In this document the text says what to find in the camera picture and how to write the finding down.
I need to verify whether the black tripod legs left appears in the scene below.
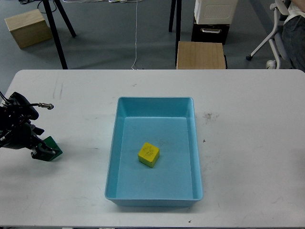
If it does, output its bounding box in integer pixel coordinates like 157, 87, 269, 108
41, 0, 77, 70

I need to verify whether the black drawer cabinet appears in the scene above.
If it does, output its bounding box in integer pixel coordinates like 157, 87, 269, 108
191, 21, 230, 45

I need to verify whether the yellow cube block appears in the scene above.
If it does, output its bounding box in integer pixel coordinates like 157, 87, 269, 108
138, 142, 160, 168

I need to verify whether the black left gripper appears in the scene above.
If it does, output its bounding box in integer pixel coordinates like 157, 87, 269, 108
0, 123, 55, 160

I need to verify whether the green cube block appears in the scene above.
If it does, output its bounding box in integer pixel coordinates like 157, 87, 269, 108
38, 136, 62, 162

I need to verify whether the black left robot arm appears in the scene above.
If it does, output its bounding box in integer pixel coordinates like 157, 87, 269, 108
0, 92, 62, 162

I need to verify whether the white appliance box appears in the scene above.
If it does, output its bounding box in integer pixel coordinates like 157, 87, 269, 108
194, 0, 238, 25

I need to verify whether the light wooden box left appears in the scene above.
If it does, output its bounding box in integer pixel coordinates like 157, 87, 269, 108
5, 9, 53, 49

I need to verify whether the blue plastic tray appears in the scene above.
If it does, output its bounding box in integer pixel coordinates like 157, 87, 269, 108
105, 97, 203, 207

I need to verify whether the wooden box behind table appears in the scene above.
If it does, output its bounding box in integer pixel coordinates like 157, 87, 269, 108
176, 41, 226, 70

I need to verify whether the black stand legs centre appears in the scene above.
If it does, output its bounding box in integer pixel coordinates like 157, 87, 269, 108
168, 0, 182, 65

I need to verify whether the white office chair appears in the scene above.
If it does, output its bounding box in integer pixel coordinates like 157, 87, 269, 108
246, 0, 291, 69

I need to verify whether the white hanging cable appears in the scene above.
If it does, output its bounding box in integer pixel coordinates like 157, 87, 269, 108
130, 0, 145, 71

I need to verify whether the seated person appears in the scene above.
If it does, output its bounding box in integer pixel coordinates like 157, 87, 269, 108
282, 0, 305, 72

